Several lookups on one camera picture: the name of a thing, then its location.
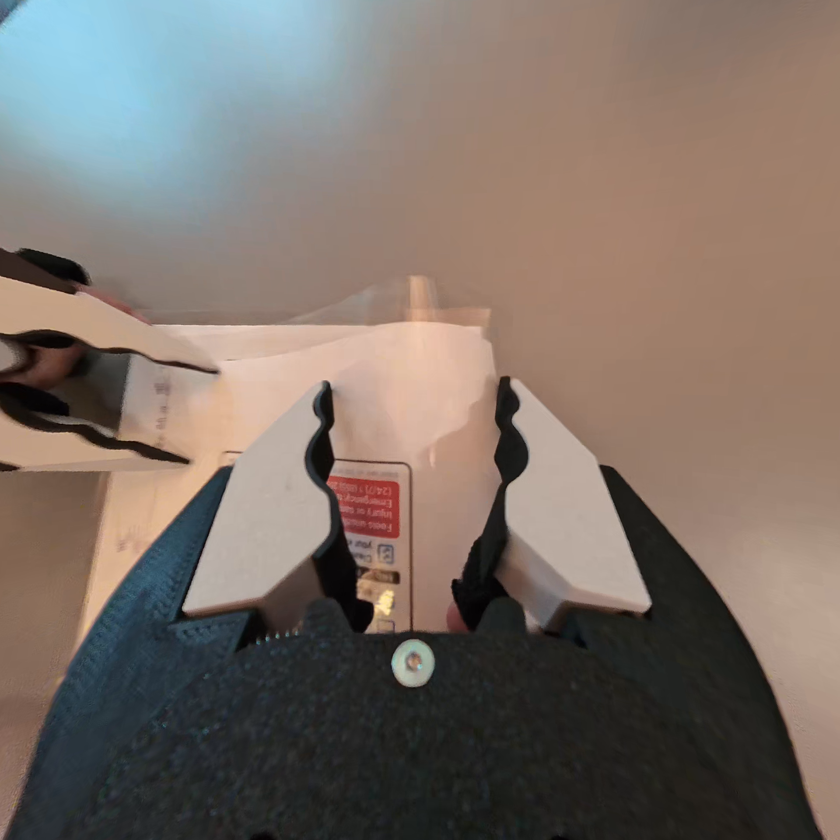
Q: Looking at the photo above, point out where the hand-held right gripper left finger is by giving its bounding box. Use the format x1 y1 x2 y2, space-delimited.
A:
180 379 375 636

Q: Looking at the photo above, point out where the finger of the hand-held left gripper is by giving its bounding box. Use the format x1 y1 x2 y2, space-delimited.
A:
0 384 193 473
0 274 222 377

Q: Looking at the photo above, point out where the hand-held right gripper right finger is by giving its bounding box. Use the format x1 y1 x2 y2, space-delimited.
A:
450 375 654 636

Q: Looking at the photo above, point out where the grey desk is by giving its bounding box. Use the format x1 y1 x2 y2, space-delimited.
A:
0 0 840 840

